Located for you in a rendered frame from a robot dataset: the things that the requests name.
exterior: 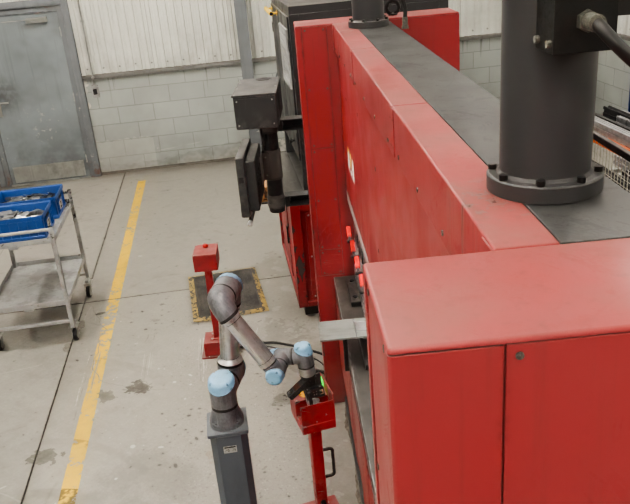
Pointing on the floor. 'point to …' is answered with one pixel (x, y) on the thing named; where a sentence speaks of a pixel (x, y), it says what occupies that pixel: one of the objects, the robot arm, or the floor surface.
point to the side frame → (512, 375)
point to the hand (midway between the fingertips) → (310, 411)
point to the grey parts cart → (37, 278)
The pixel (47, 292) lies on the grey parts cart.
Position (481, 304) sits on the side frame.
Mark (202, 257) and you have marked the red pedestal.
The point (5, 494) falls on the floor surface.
